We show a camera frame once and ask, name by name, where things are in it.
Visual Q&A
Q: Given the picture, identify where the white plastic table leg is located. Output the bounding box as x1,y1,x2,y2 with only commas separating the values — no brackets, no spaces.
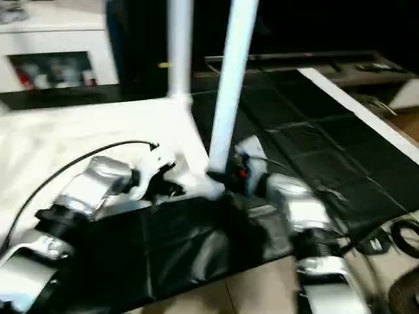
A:
166,0,196,103
206,0,260,179

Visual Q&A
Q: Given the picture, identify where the white plastic table top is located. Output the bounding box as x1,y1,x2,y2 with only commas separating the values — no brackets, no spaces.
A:
0,96,227,253

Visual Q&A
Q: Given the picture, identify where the black mat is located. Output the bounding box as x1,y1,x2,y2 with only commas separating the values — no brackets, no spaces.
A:
0,65,419,312

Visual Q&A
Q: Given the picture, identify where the white flat strip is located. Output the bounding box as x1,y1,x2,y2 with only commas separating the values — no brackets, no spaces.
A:
297,67,419,166

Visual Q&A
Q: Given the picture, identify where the black power adapter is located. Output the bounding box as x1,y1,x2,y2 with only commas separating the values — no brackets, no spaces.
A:
359,235,392,257

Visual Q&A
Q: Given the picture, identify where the black cabinet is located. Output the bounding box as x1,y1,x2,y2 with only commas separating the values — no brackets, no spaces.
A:
105,0,419,82

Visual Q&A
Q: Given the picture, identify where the black remote control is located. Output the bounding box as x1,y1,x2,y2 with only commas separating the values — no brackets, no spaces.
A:
356,61,401,72

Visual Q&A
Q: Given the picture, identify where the white glass-door cabinet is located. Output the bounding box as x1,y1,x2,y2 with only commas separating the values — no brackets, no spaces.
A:
0,0,120,93

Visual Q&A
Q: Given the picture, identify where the grey object on cabinet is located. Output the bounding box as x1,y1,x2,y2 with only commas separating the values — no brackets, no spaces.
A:
0,0,31,24

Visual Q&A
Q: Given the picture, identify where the black cable coil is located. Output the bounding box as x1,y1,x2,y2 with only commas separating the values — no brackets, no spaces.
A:
389,218,419,260

